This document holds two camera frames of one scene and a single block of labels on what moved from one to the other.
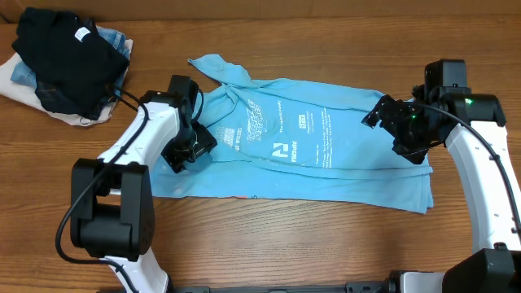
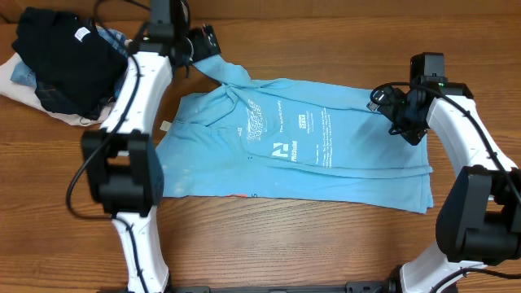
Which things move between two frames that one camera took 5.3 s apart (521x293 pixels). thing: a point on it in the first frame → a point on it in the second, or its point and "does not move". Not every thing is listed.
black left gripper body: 192,142 → 200,49
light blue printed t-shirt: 293,141 does not move
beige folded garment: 28,94 does not move
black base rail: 387,286 does not move
